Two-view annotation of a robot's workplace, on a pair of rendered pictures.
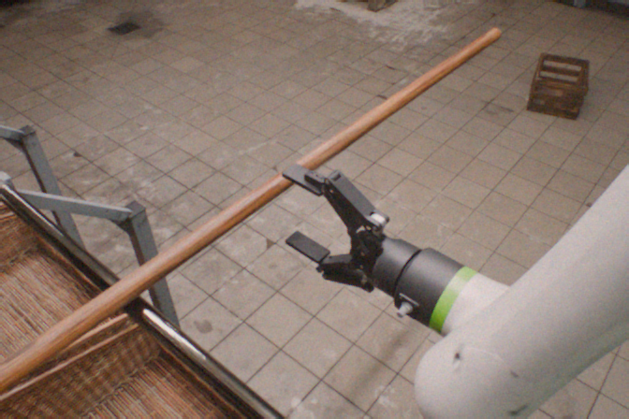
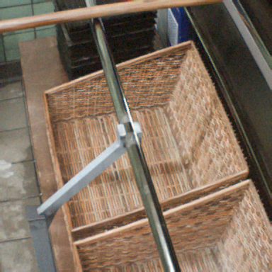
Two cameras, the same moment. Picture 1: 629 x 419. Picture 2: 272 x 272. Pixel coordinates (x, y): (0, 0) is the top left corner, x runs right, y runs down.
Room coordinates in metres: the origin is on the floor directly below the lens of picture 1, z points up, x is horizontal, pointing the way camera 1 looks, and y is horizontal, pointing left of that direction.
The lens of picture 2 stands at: (1.49, 1.19, 2.23)
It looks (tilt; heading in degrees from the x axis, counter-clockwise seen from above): 45 degrees down; 218
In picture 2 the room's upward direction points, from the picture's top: straight up
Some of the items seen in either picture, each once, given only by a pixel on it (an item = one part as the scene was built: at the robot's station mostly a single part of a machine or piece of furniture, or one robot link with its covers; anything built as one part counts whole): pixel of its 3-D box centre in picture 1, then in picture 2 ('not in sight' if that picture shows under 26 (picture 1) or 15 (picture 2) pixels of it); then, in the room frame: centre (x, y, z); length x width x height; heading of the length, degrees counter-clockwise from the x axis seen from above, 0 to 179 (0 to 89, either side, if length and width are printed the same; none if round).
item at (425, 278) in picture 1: (426, 287); not in sight; (0.42, -0.15, 1.19); 0.12 x 0.06 x 0.09; 139
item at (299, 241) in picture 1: (307, 246); not in sight; (0.56, 0.01, 1.12); 0.07 x 0.03 x 0.01; 49
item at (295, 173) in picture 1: (306, 179); not in sight; (0.56, 0.01, 1.26); 0.07 x 0.03 x 0.01; 49
